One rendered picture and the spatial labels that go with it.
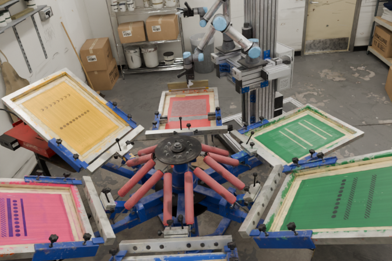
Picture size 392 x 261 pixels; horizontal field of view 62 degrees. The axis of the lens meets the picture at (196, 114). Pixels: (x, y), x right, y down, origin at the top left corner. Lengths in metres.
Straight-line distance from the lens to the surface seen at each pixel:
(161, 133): 2.70
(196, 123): 2.91
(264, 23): 3.43
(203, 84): 3.24
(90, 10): 6.64
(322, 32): 6.92
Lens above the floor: 2.54
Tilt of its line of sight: 31 degrees down
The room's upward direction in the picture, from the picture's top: 6 degrees counter-clockwise
